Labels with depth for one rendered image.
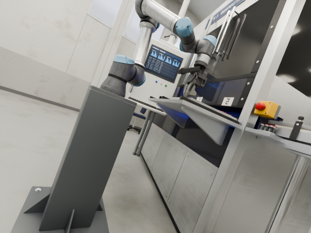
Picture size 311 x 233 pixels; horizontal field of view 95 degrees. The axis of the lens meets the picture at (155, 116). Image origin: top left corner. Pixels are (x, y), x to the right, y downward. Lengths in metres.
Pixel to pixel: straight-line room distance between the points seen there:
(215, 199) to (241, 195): 0.18
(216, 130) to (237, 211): 0.51
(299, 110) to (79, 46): 4.46
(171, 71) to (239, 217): 1.42
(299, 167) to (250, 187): 0.31
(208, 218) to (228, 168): 0.30
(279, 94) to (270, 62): 0.19
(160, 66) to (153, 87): 0.24
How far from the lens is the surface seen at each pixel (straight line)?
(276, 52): 1.07
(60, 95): 4.57
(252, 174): 1.09
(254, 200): 1.20
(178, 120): 1.35
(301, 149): 0.90
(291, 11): 1.20
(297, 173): 0.93
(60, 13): 4.84
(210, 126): 0.90
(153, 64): 1.73
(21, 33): 4.79
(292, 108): 1.20
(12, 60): 4.74
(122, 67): 0.86
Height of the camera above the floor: 0.78
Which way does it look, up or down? 2 degrees down
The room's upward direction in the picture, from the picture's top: 21 degrees clockwise
